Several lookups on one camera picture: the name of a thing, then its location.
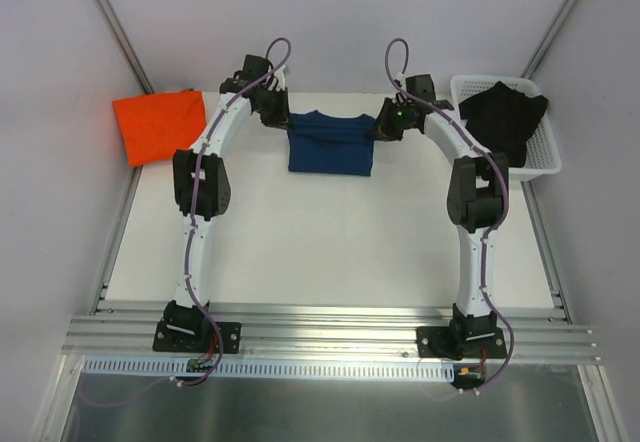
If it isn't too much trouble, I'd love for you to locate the white slotted cable duct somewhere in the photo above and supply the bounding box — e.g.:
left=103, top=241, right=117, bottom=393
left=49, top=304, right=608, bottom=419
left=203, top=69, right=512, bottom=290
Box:
left=83, top=356, right=454, bottom=383

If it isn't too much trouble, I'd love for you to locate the folded orange t shirt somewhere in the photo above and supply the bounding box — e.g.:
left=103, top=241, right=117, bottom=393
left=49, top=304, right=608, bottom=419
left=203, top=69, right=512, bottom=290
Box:
left=112, top=90, right=206, bottom=167

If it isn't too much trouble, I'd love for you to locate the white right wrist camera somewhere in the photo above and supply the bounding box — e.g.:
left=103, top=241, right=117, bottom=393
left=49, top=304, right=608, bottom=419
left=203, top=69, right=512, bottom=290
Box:
left=394, top=72, right=406, bottom=88

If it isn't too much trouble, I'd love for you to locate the white plastic basket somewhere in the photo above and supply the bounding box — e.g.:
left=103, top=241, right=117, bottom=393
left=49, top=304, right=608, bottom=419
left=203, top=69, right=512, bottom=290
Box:
left=450, top=74, right=562, bottom=182

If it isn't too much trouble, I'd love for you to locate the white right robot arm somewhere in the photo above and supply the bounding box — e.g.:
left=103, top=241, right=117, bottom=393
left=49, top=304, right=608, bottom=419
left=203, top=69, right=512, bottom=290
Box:
left=368, top=74, right=509, bottom=360

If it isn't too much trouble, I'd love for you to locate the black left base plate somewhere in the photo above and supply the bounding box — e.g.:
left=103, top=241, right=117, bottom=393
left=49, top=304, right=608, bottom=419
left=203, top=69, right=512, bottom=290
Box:
left=152, top=321, right=242, bottom=354

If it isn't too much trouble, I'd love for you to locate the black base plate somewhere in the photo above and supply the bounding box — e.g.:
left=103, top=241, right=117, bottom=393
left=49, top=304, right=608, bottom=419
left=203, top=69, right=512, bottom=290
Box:
left=152, top=321, right=242, bottom=354
left=416, top=326, right=507, bottom=361

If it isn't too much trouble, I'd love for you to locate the blue t shirt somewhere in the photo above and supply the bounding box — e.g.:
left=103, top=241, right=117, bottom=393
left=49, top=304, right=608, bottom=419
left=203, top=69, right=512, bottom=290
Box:
left=287, top=110, right=375, bottom=177

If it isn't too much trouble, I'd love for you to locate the aluminium mounting rail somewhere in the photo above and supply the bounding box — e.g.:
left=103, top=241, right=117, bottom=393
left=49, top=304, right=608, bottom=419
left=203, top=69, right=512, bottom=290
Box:
left=62, top=301, right=604, bottom=365

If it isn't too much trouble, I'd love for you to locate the black t shirt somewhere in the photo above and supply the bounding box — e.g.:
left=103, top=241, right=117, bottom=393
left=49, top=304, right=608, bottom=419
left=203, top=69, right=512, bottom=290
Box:
left=459, top=81, right=549, bottom=168

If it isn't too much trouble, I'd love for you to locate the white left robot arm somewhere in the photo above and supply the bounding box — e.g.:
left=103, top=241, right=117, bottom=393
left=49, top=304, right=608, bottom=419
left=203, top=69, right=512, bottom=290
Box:
left=153, top=55, right=290, bottom=353

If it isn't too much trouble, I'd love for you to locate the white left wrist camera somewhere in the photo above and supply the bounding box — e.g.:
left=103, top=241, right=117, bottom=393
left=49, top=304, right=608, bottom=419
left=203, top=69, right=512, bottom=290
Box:
left=275, top=68, right=287, bottom=91

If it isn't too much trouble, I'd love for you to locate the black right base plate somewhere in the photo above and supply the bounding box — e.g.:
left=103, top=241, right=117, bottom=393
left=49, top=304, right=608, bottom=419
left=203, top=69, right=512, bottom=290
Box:
left=416, top=326, right=507, bottom=361

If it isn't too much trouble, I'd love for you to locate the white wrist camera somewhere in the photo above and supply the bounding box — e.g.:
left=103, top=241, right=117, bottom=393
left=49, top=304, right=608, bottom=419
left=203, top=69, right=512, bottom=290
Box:
left=275, top=68, right=287, bottom=91
left=394, top=72, right=406, bottom=88

